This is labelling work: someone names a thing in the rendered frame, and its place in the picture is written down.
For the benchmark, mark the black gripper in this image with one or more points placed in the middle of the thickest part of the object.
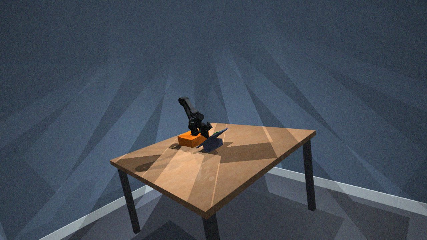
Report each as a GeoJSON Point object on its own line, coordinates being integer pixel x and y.
{"type": "Point", "coordinates": [203, 132]}

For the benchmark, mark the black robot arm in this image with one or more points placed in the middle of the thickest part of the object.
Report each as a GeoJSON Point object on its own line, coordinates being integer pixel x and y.
{"type": "Point", "coordinates": [194, 116]}

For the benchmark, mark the dark grey switch panel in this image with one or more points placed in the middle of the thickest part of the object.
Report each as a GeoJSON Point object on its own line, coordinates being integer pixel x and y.
{"type": "Point", "coordinates": [212, 142]}

